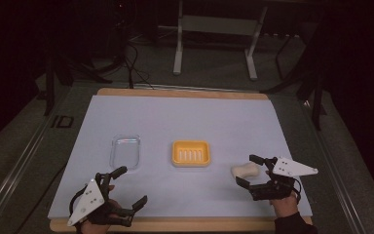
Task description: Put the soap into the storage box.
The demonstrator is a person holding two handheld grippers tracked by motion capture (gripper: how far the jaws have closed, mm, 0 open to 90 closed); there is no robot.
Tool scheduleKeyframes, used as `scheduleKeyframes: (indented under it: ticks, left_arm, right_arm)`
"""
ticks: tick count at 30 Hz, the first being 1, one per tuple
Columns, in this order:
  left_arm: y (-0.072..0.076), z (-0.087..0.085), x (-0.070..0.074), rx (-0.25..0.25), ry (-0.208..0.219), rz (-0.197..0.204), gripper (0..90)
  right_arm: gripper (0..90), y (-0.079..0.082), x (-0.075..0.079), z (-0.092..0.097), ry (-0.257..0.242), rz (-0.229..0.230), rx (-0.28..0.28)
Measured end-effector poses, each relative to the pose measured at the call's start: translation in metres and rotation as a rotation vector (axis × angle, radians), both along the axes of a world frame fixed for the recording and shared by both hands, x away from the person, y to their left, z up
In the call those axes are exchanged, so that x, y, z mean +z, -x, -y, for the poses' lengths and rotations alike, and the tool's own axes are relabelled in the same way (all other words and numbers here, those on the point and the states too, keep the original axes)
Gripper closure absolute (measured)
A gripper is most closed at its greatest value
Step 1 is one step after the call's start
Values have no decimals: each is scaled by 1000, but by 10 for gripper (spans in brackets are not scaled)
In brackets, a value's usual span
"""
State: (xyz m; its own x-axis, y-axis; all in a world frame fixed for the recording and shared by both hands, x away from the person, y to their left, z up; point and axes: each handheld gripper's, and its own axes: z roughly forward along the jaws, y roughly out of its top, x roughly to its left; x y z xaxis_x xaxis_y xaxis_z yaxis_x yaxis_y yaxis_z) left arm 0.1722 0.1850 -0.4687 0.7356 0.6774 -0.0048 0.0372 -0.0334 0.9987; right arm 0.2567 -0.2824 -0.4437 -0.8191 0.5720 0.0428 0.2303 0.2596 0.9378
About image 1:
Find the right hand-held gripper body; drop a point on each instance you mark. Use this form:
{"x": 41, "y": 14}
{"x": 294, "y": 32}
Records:
{"x": 289, "y": 169}

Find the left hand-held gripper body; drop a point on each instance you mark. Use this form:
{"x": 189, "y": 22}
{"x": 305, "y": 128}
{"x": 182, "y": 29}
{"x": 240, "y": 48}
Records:
{"x": 89, "y": 200}

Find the person's left hand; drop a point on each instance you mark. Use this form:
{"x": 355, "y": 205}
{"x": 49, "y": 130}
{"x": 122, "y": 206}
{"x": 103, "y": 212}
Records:
{"x": 92, "y": 228}

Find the person's right hand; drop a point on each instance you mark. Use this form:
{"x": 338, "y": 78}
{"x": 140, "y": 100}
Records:
{"x": 285, "y": 206}

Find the clear plastic container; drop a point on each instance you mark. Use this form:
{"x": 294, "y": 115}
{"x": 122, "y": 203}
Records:
{"x": 125, "y": 151}

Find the yellow soap dish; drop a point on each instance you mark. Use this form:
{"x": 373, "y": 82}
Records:
{"x": 191, "y": 153}

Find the pale blue table sheet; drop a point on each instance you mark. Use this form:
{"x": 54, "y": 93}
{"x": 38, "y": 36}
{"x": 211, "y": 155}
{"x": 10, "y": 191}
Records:
{"x": 181, "y": 130}

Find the black tripod stand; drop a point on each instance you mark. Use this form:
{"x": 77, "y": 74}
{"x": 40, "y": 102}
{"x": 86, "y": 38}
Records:
{"x": 316, "y": 97}
{"x": 50, "y": 84}

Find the white metal stand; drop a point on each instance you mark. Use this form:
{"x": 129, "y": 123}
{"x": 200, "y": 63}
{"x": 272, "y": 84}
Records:
{"x": 219, "y": 26}

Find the metal floor rail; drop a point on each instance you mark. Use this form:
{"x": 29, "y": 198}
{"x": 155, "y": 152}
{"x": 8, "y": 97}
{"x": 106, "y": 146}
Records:
{"x": 334, "y": 169}
{"x": 16, "y": 172}

